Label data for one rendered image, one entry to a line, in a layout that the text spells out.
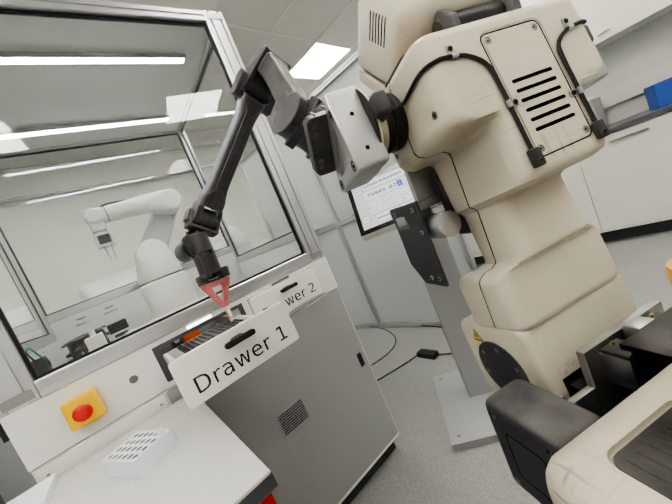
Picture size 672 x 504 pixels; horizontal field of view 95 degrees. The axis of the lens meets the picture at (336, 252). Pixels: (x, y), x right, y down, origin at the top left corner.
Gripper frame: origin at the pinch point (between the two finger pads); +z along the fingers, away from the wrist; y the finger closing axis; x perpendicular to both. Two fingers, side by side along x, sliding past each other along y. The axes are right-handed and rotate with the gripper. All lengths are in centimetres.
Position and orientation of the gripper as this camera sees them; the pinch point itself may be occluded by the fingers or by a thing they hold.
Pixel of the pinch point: (224, 303)
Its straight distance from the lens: 88.5
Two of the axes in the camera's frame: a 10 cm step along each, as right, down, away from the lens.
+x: 7.4, -3.2, 5.9
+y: 5.6, -1.8, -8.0
